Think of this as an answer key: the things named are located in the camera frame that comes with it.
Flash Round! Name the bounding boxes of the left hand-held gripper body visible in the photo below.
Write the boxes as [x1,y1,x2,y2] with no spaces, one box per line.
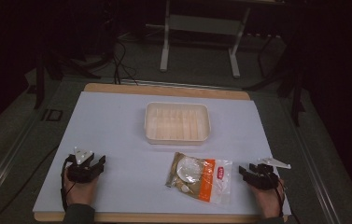
[65,147,105,184]

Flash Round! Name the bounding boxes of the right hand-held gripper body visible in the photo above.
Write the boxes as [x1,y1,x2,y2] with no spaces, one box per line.
[246,156,292,191]

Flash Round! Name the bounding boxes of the person's left hand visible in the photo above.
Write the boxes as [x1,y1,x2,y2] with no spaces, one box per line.
[63,168,100,206]

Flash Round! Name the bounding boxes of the white table mat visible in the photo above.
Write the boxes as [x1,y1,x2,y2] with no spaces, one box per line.
[32,91,292,217]

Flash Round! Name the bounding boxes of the clear orange snack packet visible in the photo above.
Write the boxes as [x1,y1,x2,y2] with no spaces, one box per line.
[164,151,233,207]

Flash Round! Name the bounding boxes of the white plastic basket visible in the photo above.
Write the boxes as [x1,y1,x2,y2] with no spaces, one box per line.
[144,101,212,146]

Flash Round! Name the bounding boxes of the black metal stand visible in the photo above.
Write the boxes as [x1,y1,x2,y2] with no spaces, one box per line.
[244,29,307,127]
[33,43,102,110]

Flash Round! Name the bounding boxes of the silver floor strip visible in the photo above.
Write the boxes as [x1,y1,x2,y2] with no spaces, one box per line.
[120,78,245,91]

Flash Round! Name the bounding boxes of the white metal stand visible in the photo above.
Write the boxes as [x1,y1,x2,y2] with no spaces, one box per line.
[159,0,253,79]

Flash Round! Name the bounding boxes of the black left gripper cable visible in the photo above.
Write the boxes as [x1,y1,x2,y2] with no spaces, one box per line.
[59,154,77,213]

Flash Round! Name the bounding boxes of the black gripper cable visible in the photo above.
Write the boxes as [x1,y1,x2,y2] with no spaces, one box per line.
[59,154,77,213]
[273,174,289,218]

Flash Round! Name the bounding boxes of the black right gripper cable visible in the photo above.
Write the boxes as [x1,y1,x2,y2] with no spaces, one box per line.
[273,174,289,218]

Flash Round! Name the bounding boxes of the black rectangular floor bracket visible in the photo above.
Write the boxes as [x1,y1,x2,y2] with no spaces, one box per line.
[40,108,63,122]

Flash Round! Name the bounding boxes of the black floor cables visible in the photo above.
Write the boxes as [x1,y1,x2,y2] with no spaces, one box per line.
[111,38,140,87]

